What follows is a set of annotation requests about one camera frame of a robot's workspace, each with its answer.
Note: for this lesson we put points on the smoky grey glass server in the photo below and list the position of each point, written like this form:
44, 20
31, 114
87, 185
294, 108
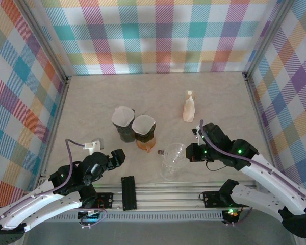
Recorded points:
126, 137

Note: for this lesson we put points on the grey coffee dripper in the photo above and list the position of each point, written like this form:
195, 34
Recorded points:
122, 129

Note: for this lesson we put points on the clear glass server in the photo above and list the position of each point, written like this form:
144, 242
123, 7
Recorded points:
169, 174

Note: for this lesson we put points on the black coffee dripper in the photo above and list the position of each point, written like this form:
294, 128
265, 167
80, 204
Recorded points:
145, 137

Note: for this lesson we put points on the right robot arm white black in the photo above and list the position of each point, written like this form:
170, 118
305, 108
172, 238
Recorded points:
255, 199

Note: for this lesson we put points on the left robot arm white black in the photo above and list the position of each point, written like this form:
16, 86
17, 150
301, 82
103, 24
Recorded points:
40, 204

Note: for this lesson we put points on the controller board with LED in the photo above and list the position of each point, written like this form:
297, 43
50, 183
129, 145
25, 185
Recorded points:
230, 215
90, 217

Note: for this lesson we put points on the black rail bracket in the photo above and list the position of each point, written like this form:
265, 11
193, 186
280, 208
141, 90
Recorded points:
128, 194

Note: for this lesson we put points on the aluminium side rail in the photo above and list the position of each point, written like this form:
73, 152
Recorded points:
254, 102
54, 127

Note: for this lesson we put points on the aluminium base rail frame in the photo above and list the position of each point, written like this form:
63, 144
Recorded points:
168, 196

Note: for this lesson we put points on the aluminium corner post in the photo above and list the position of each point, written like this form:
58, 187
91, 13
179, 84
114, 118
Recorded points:
50, 43
266, 38

